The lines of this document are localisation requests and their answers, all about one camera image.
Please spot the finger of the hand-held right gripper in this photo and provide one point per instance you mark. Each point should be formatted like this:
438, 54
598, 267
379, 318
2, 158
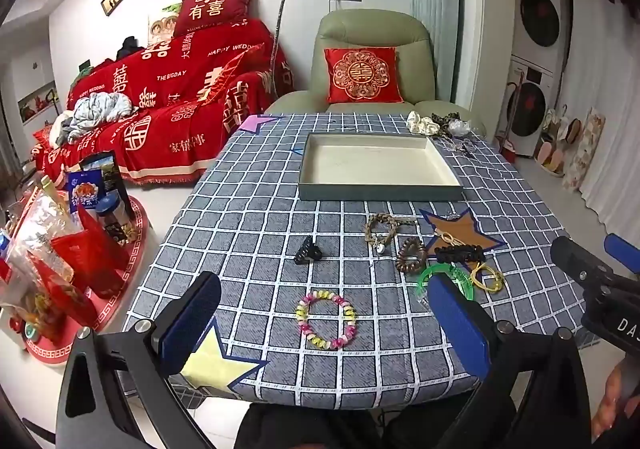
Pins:
575, 254
622, 249

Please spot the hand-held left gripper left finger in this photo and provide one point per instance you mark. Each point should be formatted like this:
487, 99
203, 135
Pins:
192, 306

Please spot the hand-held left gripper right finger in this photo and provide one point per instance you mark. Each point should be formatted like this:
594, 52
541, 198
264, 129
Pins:
457, 324

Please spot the green plastic bangle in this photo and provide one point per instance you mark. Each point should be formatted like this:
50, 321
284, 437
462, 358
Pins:
425, 276

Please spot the black beaded hair clip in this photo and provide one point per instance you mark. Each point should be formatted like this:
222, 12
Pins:
460, 254

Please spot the black hair claw clip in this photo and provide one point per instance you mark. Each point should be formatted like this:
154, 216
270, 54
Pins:
306, 251

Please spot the grey tray with white inside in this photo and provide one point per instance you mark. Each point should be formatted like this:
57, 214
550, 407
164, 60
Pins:
370, 159

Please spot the person's right hand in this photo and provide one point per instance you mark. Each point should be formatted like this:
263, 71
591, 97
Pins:
615, 401

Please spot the yellow star sticker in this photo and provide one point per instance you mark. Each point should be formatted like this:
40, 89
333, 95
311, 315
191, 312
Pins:
215, 364

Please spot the round red tray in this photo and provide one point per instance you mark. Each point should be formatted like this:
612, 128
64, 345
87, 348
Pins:
127, 274

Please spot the orange star sticker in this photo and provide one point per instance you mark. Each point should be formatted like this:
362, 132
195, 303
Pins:
477, 235

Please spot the floral printed board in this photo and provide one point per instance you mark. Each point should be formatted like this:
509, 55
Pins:
585, 149

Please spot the row of slippers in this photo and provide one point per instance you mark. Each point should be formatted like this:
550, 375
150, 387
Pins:
555, 149

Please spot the small silver ornament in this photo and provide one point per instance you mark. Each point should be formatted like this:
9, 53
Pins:
452, 216

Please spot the jar with blue lid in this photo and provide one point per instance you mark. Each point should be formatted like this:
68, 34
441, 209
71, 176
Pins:
112, 219

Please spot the red mop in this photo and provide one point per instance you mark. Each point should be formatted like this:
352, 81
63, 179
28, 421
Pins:
509, 139

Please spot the white curtain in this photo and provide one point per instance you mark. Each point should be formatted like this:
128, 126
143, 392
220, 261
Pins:
610, 104

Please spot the blue snack bag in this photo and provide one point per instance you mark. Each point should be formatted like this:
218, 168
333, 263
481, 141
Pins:
87, 191

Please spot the pile of hair pins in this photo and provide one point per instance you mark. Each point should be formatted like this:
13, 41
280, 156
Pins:
457, 145

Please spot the clear plastic bag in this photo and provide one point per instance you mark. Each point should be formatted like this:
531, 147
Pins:
459, 128

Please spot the clear snack bag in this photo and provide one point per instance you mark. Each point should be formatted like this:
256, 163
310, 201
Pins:
37, 229

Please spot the leopard print scrunchie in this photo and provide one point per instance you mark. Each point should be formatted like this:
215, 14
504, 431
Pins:
449, 117

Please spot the pink star sticker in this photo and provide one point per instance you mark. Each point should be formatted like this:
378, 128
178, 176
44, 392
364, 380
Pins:
257, 123

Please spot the cream dotted scrunchie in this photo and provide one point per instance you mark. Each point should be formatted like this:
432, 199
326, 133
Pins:
419, 121

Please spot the grey crumpled cloth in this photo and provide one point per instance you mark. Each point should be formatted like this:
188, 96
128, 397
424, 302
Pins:
97, 111

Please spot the sofa with red cover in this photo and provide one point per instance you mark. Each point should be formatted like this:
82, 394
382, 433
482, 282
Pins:
190, 74

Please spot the white tumble dryer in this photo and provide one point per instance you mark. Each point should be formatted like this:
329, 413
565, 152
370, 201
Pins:
539, 19

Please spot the red embroidered cushion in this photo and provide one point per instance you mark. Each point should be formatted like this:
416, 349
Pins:
362, 76

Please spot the dark clothing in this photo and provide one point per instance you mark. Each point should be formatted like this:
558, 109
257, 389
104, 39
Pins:
127, 48

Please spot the cartoon print cushion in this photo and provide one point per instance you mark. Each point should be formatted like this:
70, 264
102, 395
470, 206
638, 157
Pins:
162, 26

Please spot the teal curtain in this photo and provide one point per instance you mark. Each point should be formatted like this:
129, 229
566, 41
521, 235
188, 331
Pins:
435, 4

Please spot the gooseneck phone holder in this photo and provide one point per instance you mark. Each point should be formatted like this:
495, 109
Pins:
280, 19

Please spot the red pillow with gold print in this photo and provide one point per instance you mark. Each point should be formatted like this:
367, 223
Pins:
215, 6

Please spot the green armchair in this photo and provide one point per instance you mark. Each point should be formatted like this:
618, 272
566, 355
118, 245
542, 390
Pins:
370, 29

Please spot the small picture frame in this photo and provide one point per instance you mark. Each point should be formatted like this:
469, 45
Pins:
112, 0

